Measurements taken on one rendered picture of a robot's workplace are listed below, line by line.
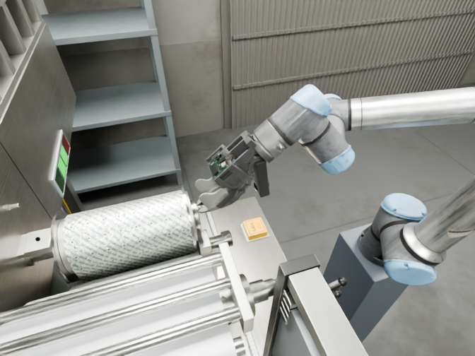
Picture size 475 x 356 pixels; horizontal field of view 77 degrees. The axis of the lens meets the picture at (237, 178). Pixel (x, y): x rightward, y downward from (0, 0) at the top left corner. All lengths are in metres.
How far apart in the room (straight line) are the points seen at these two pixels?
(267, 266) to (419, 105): 0.63
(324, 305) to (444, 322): 1.88
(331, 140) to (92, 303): 0.49
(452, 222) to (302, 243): 1.49
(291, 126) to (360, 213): 1.95
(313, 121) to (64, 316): 0.49
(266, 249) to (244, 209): 0.19
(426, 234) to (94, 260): 0.74
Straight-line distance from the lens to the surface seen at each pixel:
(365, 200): 2.61
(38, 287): 0.77
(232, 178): 0.63
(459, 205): 0.80
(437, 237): 0.85
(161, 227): 0.63
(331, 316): 0.38
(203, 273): 0.39
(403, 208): 0.98
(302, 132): 0.61
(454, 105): 0.78
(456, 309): 2.33
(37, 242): 0.71
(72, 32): 2.04
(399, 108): 0.76
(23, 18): 1.22
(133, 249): 0.65
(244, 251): 1.05
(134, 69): 2.76
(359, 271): 1.13
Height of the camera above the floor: 1.78
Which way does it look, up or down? 43 degrees down
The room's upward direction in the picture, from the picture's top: straight up
